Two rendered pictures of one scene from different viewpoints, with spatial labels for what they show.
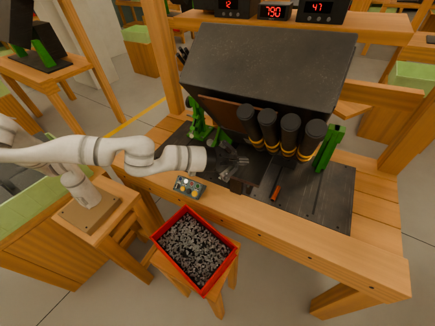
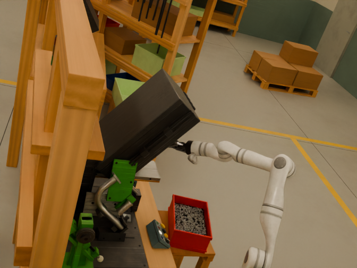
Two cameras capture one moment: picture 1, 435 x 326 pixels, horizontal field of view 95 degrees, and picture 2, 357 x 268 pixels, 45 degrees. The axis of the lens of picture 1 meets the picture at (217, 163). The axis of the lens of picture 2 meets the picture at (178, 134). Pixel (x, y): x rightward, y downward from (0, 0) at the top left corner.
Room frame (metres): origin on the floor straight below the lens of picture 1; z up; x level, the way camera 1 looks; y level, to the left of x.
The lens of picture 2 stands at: (2.06, 1.08, 2.35)
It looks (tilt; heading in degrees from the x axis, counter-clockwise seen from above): 27 degrees down; 215
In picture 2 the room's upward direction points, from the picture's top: 19 degrees clockwise
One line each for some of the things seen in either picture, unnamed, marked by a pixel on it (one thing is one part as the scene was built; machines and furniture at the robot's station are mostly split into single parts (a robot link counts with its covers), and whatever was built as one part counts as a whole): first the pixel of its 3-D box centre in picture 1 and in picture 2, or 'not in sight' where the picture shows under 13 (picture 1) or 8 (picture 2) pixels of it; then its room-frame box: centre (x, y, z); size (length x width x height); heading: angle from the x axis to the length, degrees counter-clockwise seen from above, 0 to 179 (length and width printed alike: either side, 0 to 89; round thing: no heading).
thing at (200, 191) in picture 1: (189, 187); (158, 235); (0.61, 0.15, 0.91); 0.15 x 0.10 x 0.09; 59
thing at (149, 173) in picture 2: (256, 149); (121, 168); (0.65, -0.18, 1.11); 0.39 x 0.16 x 0.03; 149
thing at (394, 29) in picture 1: (277, 21); (63, 95); (0.99, -0.30, 1.52); 0.90 x 0.25 x 0.04; 59
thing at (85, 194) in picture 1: (83, 190); not in sight; (0.59, 0.65, 0.98); 0.09 x 0.09 x 0.17; 62
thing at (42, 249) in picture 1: (72, 217); not in sight; (0.80, 1.15, 0.39); 0.68 x 0.52 x 0.79; 139
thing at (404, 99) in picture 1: (274, 77); (28, 148); (1.09, -0.35, 1.23); 1.30 x 0.05 x 0.09; 59
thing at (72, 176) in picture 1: (65, 169); (253, 266); (0.59, 0.65, 1.14); 0.09 x 0.09 x 0.17; 34
